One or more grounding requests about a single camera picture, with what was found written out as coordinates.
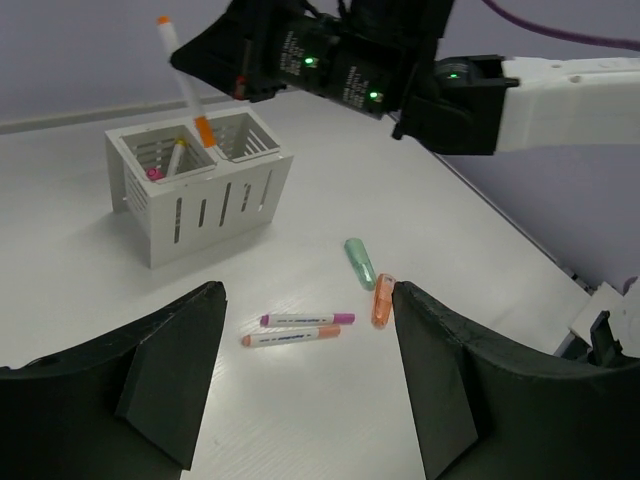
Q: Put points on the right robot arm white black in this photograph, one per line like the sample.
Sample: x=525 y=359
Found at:
x=485 y=104

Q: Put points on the white marker yellow cap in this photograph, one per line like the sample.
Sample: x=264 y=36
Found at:
x=176 y=157

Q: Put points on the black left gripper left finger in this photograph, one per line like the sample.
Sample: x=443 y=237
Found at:
x=132 y=399

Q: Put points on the white two-compartment slotted organizer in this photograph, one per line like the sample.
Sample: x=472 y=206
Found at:
x=217 y=194

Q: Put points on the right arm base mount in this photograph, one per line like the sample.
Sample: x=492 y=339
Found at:
x=622 y=310

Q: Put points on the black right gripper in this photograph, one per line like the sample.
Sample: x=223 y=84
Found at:
x=365 y=58

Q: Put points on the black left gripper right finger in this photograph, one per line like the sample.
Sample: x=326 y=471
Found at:
x=487 y=407

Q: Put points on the green correction tape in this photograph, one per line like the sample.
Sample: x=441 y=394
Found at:
x=361 y=263

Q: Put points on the white marker purple cap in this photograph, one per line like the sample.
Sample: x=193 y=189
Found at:
x=300 y=320

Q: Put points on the white marker pink caps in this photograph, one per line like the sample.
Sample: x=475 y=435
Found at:
x=154 y=174

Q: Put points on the white marker salmon cap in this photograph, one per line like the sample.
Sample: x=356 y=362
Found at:
x=290 y=336

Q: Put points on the white marker orange cap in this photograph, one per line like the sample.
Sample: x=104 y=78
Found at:
x=171 y=45

